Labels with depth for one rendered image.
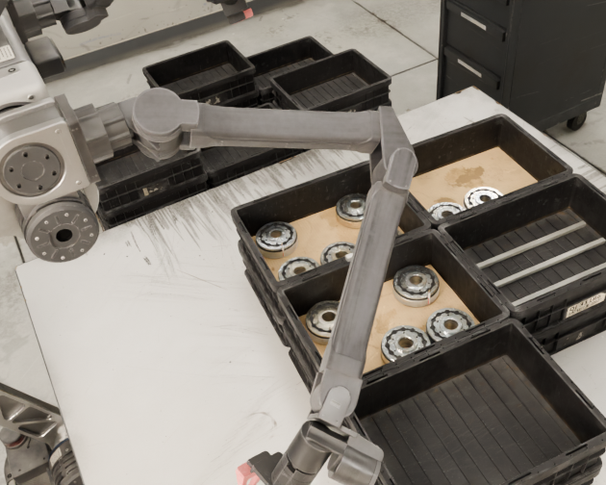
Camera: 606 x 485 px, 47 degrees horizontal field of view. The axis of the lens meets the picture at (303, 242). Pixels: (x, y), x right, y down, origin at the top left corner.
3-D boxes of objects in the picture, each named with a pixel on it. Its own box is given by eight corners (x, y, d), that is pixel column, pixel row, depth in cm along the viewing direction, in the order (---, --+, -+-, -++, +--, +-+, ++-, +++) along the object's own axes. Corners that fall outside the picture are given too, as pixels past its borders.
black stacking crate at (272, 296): (280, 322, 161) (274, 289, 153) (237, 243, 181) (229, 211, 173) (431, 263, 170) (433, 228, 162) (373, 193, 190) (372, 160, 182)
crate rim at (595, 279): (513, 322, 143) (514, 315, 141) (434, 234, 163) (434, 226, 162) (668, 254, 152) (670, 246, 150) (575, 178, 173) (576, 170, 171)
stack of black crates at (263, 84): (270, 156, 318) (260, 90, 295) (242, 125, 338) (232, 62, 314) (346, 126, 329) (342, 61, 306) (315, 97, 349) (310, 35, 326)
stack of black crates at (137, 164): (128, 282, 269) (93, 191, 238) (106, 237, 289) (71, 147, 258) (223, 242, 280) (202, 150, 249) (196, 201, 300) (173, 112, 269)
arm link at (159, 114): (395, 125, 124) (415, 98, 114) (401, 198, 120) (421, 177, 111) (135, 114, 115) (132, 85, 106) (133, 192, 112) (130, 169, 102)
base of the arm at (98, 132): (77, 158, 114) (52, 94, 106) (125, 140, 116) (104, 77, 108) (91, 186, 108) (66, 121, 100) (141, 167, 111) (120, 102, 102)
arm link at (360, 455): (320, 385, 109) (333, 381, 101) (386, 419, 109) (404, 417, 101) (287, 458, 105) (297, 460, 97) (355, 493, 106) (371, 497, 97)
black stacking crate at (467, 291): (338, 426, 140) (335, 394, 132) (281, 324, 160) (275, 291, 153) (506, 351, 149) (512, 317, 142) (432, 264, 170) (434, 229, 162)
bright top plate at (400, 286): (408, 305, 155) (408, 303, 154) (385, 276, 162) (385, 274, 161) (447, 289, 157) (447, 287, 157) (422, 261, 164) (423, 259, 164)
